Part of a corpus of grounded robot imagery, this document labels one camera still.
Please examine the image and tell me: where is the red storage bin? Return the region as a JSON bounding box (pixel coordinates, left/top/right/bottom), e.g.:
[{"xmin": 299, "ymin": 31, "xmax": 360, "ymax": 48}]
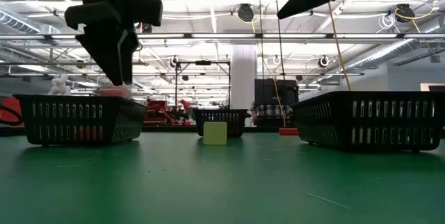
[{"xmin": 0, "ymin": 97, "xmax": 24, "ymax": 128}]

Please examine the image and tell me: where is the silver ventilation duct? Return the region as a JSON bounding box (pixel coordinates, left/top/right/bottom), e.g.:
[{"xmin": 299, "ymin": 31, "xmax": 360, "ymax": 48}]
[
  {"xmin": 0, "ymin": 10, "xmax": 62, "ymax": 46},
  {"xmin": 342, "ymin": 18, "xmax": 445, "ymax": 74}
]

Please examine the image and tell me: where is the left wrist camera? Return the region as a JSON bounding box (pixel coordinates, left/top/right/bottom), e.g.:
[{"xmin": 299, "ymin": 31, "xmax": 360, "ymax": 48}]
[{"xmin": 131, "ymin": 0, "xmax": 163, "ymax": 27}]

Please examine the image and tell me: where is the yellow rectangular block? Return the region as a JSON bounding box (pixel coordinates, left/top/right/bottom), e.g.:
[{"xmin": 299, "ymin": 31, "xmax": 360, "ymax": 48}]
[{"xmin": 202, "ymin": 121, "xmax": 228, "ymax": 146}]

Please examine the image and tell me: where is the white sculpted figure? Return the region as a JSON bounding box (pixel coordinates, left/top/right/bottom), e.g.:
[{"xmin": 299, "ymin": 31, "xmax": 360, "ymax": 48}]
[{"xmin": 47, "ymin": 73, "xmax": 72, "ymax": 96}]

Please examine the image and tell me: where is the white building column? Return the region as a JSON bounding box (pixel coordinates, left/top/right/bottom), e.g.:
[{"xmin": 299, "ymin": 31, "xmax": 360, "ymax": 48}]
[{"xmin": 230, "ymin": 45, "xmax": 258, "ymax": 127}]

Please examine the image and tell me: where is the white coiled cable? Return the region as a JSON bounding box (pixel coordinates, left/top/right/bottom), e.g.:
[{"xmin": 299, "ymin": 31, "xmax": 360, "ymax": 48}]
[{"xmin": 377, "ymin": 13, "xmax": 396, "ymax": 33}]

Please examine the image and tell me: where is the black metal gantry frame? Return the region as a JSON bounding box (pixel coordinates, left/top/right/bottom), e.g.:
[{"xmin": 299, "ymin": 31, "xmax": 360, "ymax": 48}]
[{"xmin": 175, "ymin": 59, "xmax": 232, "ymax": 111}]

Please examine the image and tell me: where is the green table mat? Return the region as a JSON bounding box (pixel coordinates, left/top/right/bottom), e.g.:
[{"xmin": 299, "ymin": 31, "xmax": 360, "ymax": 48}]
[{"xmin": 0, "ymin": 126, "xmax": 445, "ymax": 224}]

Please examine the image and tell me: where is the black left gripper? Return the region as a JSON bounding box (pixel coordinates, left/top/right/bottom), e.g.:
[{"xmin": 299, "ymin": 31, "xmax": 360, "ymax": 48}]
[{"xmin": 64, "ymin": 0, "xmax": 140, "ymax": 86}]

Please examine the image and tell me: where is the red workshop equipment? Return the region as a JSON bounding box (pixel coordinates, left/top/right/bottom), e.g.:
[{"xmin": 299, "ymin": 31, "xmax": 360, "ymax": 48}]
[{"xmin": 143, "ymin": 99, "xmax": 193, "ymax": 127}]

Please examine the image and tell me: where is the black slotted plastic basket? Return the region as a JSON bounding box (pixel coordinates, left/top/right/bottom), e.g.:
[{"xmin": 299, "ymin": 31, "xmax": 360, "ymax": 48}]
[
  {"xmin": 291, "ymin": 90, "xmax": 445, "ymax": 153},
  {"xmin": 192, "ymin": 108, "xmax": 252, "ymax": 138},
  {"xmin": 13, "ymin": 94, "xmax": 148, "ymax": 147}
]

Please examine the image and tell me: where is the thin black hanging cable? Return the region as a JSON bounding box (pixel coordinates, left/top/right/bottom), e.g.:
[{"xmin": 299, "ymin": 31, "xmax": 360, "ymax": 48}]
[{"xmin": 258, "ymin": 0, "xmax": 264, "ymax": 106}]

